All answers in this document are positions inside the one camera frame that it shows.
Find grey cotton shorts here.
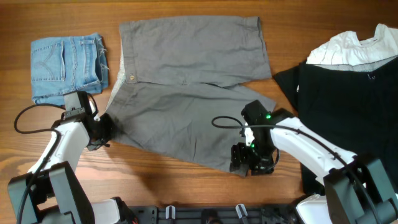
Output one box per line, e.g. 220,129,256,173
106,16,275,171

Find folded blue denim shorts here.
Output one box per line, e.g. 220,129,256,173
30,33,109,105

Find black t-shirt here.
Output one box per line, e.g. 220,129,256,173
274,59,397,187

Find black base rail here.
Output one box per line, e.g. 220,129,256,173
114,197,303,224

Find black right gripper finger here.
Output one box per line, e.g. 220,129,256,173
229,156,249,177
231,142,249,157

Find white garment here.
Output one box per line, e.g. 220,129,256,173
307,24,397,66

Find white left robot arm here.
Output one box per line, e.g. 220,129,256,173
7,91,122,223

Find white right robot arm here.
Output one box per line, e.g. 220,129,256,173
230,100,397,223

